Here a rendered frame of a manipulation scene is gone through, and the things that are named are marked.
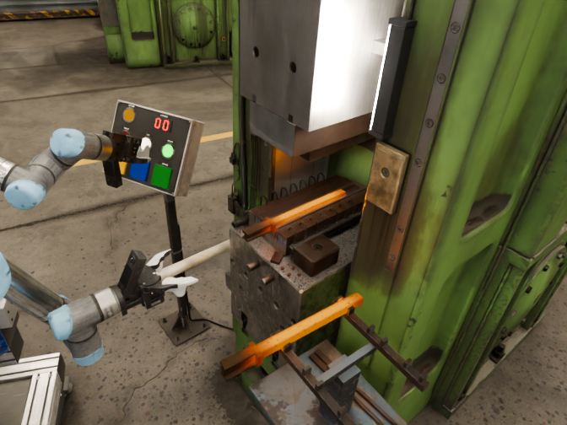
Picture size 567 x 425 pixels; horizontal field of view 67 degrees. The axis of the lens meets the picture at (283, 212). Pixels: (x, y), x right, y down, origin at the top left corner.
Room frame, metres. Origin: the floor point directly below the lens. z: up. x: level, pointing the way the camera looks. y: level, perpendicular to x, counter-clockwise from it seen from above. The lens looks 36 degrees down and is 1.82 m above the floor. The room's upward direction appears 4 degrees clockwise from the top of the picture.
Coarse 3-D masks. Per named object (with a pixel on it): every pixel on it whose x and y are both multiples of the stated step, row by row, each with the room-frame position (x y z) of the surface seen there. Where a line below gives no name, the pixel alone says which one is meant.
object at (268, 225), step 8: (336, 192) 1.27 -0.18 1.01; (344, 192) 1.27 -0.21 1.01; (320, 200) 1.21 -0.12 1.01; (328, 200) 1.22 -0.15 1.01; (296, 208) 1.15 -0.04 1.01; (304, 208) 1.16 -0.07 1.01; (312, 208) 1.17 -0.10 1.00; (280, 216) 1.11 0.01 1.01; (288, 216) 1.11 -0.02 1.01; (296, 216) 1.12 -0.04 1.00; (256, 224) 1.05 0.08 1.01; (264, 224) 1.05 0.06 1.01; (272, 224) 1.05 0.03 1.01; (248, 232) 1.01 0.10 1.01; (256, 232) 1.03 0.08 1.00; (264, 232) 1.04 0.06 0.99; (272, 232) 1.05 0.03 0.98; (248, 240) 1.00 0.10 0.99
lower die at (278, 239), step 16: (336, 176) 1.43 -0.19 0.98; (304, 192) 1.30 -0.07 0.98; (320, 192) 1.29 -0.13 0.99; (352, 192) 1.29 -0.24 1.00; (256, 208) 1.18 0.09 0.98; (272, 208) 1.17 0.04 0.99; (288, 208) 1.18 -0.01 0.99; (320, 208) 1.18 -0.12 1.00; (336, 208) 1.19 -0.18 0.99; (352, 208) 1.21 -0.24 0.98; (288, 224) 1.08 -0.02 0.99; (320, 224) 1.11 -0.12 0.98; (272, 240) 1.07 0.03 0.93; (288, 240) 1.02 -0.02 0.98
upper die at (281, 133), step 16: (256, 112) 1.14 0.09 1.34; (272, 112) 1.09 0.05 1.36; (256, 128) 1.14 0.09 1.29; (272, 128) 1.09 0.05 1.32; (288, 128) 1.04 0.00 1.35; (320, 128) 1.08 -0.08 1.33; (336, 128) 1.12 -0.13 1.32; (352, 128) 1.17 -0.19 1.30; (368, 128) 1.22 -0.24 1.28; (272, 144) 1.08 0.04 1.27; (288, 144) 1.03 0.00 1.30; (304, 144) 1.04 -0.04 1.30; (320, 144) 1.08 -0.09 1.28
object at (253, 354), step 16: (336, 304) 0.78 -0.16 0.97; (352, 304) 0.78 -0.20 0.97; (304, 320) 0.72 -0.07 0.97; (320, 320) 0.72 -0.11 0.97; (272, 336) 0.66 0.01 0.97; (288, 336) 0.66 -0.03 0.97; (240, 352) 0.60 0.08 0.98; (256, 352) 0.61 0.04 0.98; (272, 352) 0.63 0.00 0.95; (224, 368) 0.56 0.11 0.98; (240, 368) 0.59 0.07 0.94
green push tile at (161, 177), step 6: (156, 168) 1.32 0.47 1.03; (162, 168) 1.31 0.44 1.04; (168, 168) 1.30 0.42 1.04; (156, 174) 1.30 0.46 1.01; (162, 174) 1.30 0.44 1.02; (168, 174) 1.29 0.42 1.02; (156, 180) 1.29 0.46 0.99; (162, 180) 1.28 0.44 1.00; (168, 180) 1.28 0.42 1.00; (162, 186) 1.27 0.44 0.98; (168, 186) 1.27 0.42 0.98
